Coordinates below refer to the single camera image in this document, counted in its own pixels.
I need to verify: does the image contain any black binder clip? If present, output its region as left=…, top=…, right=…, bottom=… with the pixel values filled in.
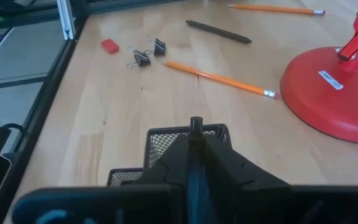
left=126, top=46, right=152, bottom=70
left=145, top=37, right=167, bottom=57

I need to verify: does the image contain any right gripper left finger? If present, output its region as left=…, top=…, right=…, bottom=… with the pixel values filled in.
left=12, top=134, right=190, bottom=224

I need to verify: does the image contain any red desk lamp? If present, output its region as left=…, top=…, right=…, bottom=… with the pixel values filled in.
left=279, top=0, right=358, bottom=145

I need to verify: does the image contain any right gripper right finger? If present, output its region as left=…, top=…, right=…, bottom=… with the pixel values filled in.
left=204, top=136, right=358, bottom=224

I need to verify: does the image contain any black pen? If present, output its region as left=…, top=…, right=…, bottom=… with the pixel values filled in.
left=185, top=19, right=253, bottom=45

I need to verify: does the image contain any silver aluminium frame profile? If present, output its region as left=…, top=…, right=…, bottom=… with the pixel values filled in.
left=56, top=0, right=76, bottom=41

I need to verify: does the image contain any orange pencil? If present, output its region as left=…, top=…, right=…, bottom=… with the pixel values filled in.
left=227, top=3, right=326, bottom=17
left=162, top=59, right=281, bottom=100

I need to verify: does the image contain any black mesh desk organizer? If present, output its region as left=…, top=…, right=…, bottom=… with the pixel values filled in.
left=106, top=123, right=231, bottom=187

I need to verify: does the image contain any red eraser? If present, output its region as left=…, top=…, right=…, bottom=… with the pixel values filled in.
left=100, top=38, right=121, bottom=55

